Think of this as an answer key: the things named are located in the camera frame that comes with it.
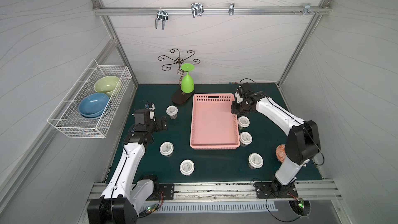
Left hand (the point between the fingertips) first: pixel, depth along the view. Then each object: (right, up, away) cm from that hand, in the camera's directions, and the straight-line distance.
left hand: (157, 119), depth 82 cm
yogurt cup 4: (+51, -21, -5) cm, 55 cm away
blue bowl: (-23, +8, -17) cm, 29 cm away
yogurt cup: (+5, +3, +15) cm, 16 cm away
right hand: (+42, +5, +8) cm, 43 cm away
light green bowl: (-22, +18, -8) cm, 30 cm away
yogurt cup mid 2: (+48, -12, +3) cm, 50 cm away
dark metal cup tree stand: (+7, +12, +28) cm, 31 cm away
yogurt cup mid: (+5, -16, 0) cm, 17 cm away
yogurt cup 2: (+17, -23, -7) cm, 29 cm away
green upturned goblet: (+15, +21, +7) cm, 27 cm away
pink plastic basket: (+31, -5, +7) cm, 32 cm away
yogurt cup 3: (+49, -3, +10) cm, 50 cm away
